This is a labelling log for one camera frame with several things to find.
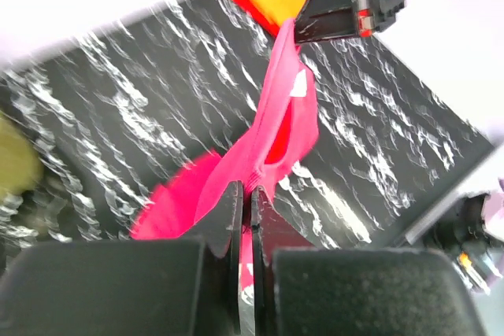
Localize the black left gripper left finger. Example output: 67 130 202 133
1 182 243 335

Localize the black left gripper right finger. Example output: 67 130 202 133
251 188 484 336

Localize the pink t shirt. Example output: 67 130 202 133
128 17 321 305

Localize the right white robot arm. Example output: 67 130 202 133
276 38 496 259

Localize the olive green plastic bin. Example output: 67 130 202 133
0 115 43 201

